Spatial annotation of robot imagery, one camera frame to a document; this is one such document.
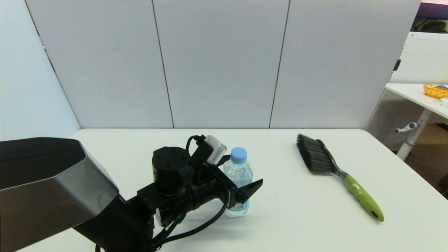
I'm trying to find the white table crank handle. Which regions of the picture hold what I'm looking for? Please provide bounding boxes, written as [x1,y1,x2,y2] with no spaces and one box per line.
[395,122,419,134]

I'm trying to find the orange basket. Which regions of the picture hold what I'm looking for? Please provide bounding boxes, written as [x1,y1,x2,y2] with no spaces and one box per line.
[423,84,448,99]

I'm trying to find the dark green plant leaves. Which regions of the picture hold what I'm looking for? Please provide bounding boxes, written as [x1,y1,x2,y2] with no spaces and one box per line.
[413,17,448,34]

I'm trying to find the green handled grey brush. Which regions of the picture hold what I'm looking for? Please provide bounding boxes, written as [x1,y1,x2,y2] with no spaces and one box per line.
[297,134,385,222]

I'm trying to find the clear soda water bottle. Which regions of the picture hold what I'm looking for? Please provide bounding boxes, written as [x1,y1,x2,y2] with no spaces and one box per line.
[223,147,253,217]

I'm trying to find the white perforated panel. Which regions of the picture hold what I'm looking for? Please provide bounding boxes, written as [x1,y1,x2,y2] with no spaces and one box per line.
[366,31,448,151]

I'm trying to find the long black arm cable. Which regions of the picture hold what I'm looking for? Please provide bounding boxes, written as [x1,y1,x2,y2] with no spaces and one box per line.
[150,201,228,252]

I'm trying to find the short black camera cable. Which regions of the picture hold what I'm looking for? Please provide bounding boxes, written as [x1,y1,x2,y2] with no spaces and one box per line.
[185,135,207,156]

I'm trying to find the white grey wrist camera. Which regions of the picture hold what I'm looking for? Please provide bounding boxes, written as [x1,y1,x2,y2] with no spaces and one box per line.
[204,135,228,166]

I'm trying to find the white side table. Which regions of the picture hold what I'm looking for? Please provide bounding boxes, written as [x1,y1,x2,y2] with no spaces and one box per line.
[385,83,448,161]

